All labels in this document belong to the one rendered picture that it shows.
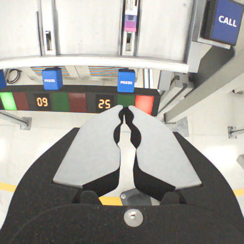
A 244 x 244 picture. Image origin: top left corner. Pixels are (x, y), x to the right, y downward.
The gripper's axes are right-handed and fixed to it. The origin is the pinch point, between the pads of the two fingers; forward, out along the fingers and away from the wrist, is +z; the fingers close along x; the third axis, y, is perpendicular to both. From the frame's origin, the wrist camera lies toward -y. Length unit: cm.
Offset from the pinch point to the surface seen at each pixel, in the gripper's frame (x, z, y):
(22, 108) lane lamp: -18.2, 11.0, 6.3
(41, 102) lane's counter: -14.0, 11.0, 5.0
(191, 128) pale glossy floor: 49, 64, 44
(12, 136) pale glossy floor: -71, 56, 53
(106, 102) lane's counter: -2.5, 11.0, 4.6
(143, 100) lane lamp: 3.5, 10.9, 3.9
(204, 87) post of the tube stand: 29.9, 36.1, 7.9
